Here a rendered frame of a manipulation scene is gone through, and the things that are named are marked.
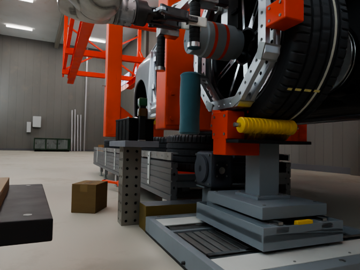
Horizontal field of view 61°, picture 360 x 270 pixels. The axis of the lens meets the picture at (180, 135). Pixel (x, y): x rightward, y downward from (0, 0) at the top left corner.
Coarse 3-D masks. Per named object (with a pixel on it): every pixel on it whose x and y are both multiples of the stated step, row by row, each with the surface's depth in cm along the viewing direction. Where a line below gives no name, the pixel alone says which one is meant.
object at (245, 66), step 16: (240, 0) 135; (256, 0) 136; (240, 16) 144; (256, 16) 121; (256, 32) 121; (256, 48) 120; (224, 64) 151; (240, 64) 131; (224, 80) 149; (240, 80) 153; (224, 96) 140
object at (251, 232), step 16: (208, 208) 134; (224, 208) 132; (224, 224) 122; (240, 224) 112; (256, 224) 111; (272, 224) 105; (288, 224) 114; (304, 224) 106; (320, 224) 109; (336, 224) 112; (256, 240) 103; (272, 240) 101; (288, 240) 103; (304, 240) 106; (320, 240) 109; (336, 240) 112
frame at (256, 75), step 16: (272, 0) 103; (208, 16) 139; (272, 32) 102; (272, 48) 100; (208, 64) 147; (256, 64) 103; (272, 64) 103; (208, 80) 146; (256, 80) 109; (208, 96) 135; (240, 96) 111; (256, 96) 112
